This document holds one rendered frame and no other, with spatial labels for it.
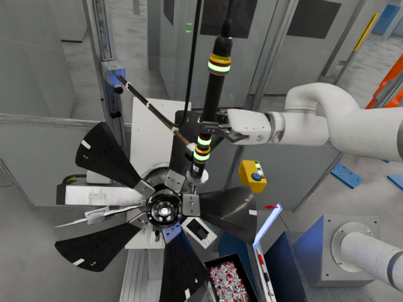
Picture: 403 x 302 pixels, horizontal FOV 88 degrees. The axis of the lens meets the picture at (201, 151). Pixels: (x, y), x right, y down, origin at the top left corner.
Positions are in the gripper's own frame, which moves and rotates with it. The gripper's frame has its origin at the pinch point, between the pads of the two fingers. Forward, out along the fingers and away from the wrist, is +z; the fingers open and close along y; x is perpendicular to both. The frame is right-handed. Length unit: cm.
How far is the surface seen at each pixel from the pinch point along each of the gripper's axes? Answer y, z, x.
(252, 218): -3.7, -23.4, -39.0
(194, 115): 21.1, 1.1, -11.6
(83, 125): 70, 64, -57
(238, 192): 6.2, -19.5, -36.1
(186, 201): 1.0, 1.7, -35.9
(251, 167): 32, -35, -47
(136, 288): 3, 26, -147
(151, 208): -4.4, 13.8, -32.2
